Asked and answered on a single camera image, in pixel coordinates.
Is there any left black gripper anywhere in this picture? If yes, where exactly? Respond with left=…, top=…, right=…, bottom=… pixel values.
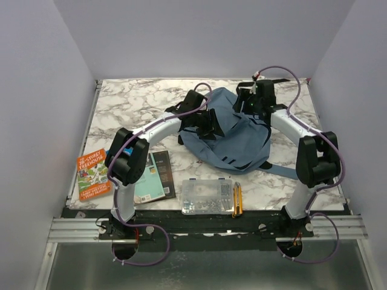
left=190, top=108, right=224, bottom=140

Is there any blue student backpack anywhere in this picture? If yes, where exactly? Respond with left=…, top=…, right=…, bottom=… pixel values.
left=178, top=87, right=297, bottom=179

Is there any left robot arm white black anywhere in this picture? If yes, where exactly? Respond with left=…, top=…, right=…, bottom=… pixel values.
left=105, top=90, right=224, bottom=239

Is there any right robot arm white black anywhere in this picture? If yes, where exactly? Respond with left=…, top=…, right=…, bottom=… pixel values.
left=233, top=79, right=341, bottom=237

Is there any blue blister pack card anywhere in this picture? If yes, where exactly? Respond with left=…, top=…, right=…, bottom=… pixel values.
left=105, top=148, right=133, bottom=155

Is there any clear plastic screw box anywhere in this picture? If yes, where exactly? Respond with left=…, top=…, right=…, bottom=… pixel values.
left=181, top=178, right=234, bottom=215

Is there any yellow utility knife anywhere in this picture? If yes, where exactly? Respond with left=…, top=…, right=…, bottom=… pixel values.
left=232, top=182, right=243, bottom=218

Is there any teal paperback book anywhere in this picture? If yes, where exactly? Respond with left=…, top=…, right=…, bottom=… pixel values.
left=134, top=153, right=165, bottom=204

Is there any orange treehouse book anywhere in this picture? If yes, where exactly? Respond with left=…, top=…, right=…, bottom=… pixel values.
left=77, top=149, right=112, bottom=202

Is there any black mounting base plate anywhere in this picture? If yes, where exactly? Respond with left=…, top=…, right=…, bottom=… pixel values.
left=60, top=210, right=353, bottom=257

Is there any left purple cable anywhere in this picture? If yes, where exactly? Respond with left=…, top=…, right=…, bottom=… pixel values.
left=107, top=83, right=212, bottom=266

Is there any aluminium rail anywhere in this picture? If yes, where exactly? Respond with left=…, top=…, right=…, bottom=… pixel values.
left=48, top=215, right=368, bottom=243

